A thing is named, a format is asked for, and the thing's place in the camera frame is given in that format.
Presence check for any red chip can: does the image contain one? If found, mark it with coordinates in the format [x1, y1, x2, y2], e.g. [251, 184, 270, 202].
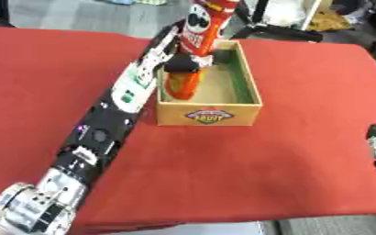
[163, 0, 243, 101]

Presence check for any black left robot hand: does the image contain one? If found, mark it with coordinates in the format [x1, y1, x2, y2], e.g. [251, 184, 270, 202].
[150, 18, 217, 73]

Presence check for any yellow bag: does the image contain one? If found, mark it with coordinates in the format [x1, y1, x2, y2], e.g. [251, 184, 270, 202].
[304, 8, 355, 32]

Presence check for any tan cardboard box green inside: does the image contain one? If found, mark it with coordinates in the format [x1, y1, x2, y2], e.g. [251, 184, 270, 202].
[154, 39, 265, 127]

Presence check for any black tripod stand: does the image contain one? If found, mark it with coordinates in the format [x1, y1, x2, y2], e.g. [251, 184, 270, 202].
[229, 0, 325, 43]

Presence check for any white bag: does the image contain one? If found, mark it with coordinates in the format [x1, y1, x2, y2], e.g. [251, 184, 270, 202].
[261, 0, 312, 28]

